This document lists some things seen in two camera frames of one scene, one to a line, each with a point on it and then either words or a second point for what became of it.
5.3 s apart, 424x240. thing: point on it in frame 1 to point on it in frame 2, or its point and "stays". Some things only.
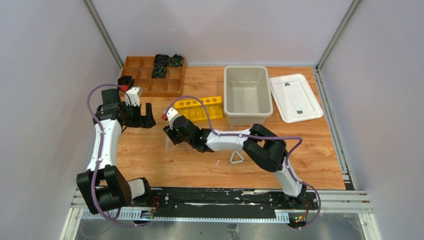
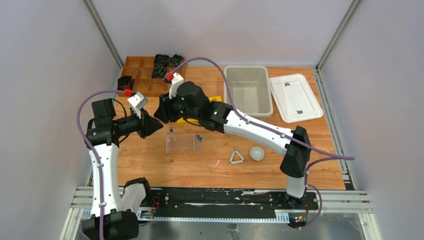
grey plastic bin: (247, 95) stays
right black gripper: (171, 133) to (165, 112)
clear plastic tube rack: (170, 146) stays
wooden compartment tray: (140, 68) stays
